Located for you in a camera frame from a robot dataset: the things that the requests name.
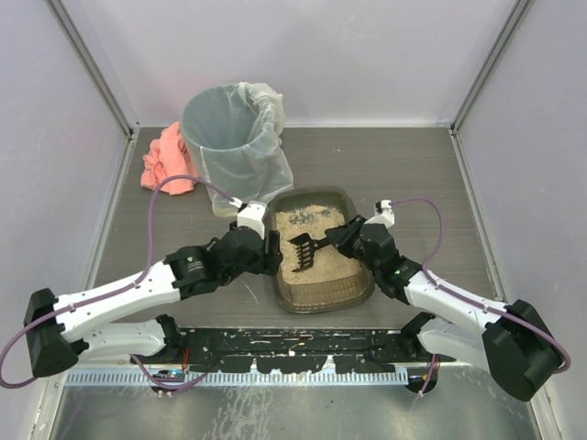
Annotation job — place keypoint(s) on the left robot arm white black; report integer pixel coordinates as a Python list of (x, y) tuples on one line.
[(63, 329)]

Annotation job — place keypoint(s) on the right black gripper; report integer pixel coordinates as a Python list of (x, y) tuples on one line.
[(350, 236)]

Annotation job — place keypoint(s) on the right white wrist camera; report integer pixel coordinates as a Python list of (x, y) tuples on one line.
[(383, 214)]

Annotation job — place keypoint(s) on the black slotted litter scoop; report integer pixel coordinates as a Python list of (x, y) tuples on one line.
[(305, 249)]

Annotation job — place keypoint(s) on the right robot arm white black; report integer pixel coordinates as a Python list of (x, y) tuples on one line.
[(510, 342)]

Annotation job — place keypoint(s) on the grey slotted cable duct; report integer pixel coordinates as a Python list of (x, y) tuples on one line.
[(132, 377)]

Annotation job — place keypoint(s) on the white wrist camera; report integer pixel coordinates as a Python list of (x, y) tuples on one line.
[(383, 214), (251, 215)]

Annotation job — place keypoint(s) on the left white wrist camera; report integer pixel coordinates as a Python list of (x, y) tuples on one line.
[(251, 215)]

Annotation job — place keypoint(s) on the pink cloth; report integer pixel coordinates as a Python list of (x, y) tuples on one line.
[(168, 156)]

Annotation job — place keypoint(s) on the black taped base rail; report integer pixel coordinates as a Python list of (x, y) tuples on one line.
[(289, 350)]

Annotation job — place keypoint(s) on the dark translucent litter box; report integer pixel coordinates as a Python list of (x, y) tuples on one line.
[(324, 296)]

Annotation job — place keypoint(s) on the beige cat litter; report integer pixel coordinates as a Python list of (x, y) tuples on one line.
[(329, 264)]

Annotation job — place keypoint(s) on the bin with translucent bag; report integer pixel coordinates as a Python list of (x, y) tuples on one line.
[(233, 134)]

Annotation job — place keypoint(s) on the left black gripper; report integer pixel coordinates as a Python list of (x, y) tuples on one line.
[(270, 252)]

